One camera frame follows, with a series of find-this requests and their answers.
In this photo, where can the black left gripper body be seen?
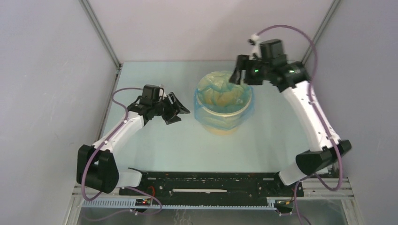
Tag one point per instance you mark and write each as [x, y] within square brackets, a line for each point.
[160, 107]

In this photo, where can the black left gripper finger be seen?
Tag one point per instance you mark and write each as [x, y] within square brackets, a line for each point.
[171, 118]
[176, 105]

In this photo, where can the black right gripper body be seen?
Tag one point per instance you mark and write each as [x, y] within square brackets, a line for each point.
[257, 72]

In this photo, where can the blue plastic trash bag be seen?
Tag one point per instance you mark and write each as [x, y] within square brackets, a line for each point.
[217, 99]

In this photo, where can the yellow printed trash bin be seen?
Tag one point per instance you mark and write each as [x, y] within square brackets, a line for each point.
[220, 127]

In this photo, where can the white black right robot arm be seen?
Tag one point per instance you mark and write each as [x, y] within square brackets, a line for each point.
[325, 145]

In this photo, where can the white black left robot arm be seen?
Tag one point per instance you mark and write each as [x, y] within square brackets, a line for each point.
[96, 164]

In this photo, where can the small lit circuit board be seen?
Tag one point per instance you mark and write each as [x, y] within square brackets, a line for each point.
[143, 202]

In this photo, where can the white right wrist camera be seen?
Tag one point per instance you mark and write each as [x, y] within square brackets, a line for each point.
[255, 41]

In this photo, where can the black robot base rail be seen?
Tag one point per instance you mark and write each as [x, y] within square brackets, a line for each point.
[216, 189]

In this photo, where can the aluminium corner frame left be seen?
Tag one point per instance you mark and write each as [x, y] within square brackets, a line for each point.
[87, 7]

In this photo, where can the aluminium corner frame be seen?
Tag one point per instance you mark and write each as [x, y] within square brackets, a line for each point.
[322, 27]
[87, 7]

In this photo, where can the aluminium corner frame right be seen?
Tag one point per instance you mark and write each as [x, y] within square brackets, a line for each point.
[322, 27]

